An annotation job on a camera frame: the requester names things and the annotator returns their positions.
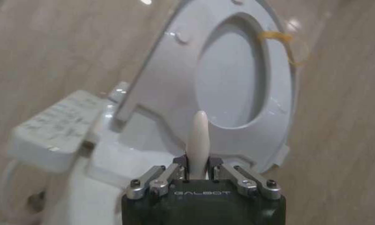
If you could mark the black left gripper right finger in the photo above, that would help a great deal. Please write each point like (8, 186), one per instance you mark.
(247, 179)

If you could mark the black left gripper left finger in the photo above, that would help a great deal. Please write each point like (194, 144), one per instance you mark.
(162, 179)

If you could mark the white ceramic toilet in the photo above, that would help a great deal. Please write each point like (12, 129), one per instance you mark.
(106, 173)

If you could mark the white toilet seat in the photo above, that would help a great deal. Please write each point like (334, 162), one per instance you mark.
(277, 93)

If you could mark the white toilet lid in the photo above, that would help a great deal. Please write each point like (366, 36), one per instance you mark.
(162, 58)

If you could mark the white bidet control panel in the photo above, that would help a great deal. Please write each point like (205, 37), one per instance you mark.
(52, 131)

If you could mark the yellow rubber band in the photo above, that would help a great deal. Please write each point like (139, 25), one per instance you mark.
(277, 35)

